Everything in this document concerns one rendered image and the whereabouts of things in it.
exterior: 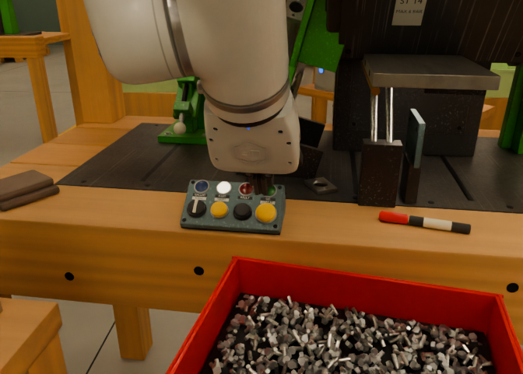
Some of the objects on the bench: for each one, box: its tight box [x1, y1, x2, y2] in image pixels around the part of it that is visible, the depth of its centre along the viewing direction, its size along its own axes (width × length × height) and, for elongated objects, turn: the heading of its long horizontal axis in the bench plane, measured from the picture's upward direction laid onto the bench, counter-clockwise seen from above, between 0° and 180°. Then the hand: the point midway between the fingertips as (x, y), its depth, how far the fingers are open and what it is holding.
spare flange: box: [304, 177, 338, 195], centre depth 82 cm, size 6×4×1 cm
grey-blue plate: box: [400, 109, 426, 203], centre depth 77 cm, size 10×2×14 cm, turn 172°
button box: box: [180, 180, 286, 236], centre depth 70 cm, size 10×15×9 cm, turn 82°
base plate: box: [54, 123, 523, 214], centre depth 96 cm, size 42×110×2 cm, turn 82°
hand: (261, 177), depth 58 cm, fingers closed
